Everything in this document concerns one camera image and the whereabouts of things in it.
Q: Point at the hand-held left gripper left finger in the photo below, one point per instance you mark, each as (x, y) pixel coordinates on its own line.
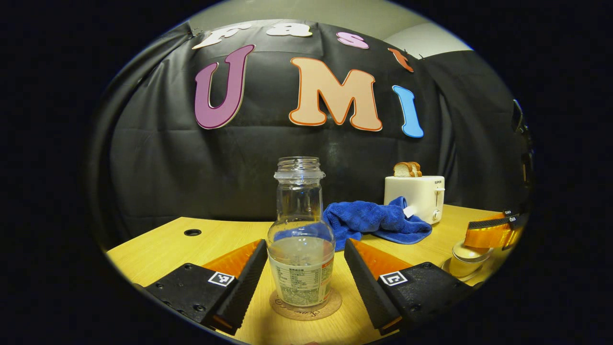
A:
(244, 285)

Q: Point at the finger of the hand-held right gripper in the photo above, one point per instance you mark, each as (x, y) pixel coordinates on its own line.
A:
(510, 212)
(491, 235)

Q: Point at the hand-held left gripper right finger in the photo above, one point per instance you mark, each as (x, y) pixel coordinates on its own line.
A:
(365, 287)

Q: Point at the cream teacup lid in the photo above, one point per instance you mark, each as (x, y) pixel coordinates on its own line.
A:
(471, 253)

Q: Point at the round cork coaster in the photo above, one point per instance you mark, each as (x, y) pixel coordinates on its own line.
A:
(330, 306)

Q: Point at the cream ceramic teacup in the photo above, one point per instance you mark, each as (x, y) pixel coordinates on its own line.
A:
(467, 269)

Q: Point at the clear plastic water bottle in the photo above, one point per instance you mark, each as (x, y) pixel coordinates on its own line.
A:
(300, 254)

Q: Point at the cream ceramic saucer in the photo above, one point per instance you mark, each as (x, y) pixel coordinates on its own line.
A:
(448, 270)

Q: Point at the blue towel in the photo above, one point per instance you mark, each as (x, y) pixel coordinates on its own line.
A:
(368, 218)

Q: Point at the white toaster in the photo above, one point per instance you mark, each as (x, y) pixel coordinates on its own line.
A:
(414, 196)

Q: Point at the toast bread slice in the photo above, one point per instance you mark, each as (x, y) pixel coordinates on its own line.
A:
(417, 168)
(403, 170)

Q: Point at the black backdrop cloth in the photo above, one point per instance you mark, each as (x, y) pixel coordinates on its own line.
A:
(167, 167)

